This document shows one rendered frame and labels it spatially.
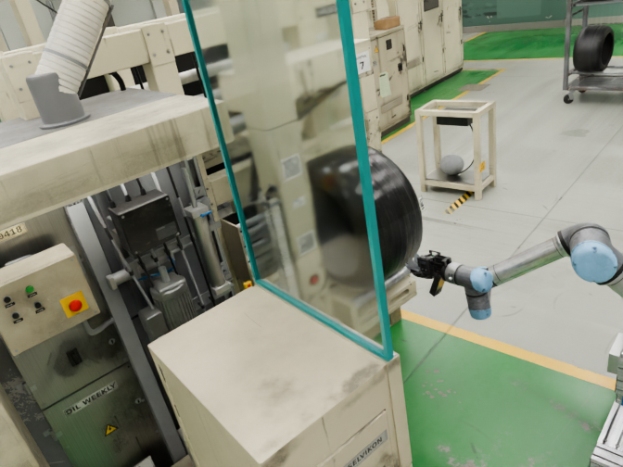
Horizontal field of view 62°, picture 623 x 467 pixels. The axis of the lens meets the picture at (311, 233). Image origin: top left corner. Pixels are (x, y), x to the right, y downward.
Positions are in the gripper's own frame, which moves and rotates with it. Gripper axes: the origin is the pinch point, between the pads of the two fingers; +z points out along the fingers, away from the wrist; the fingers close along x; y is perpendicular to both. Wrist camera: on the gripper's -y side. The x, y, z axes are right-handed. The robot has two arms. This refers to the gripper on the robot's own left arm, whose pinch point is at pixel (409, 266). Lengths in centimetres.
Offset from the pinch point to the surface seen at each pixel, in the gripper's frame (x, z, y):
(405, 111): -386, 359, -40
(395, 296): 2.5, 8.6, -14.6
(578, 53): -522, 195, -14
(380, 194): 7.6, -1.1, 33.1
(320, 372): 76, -45, 21
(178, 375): 99, -19, 24
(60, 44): 83, 33, 105
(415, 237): -2.4, -4.1, 11.9
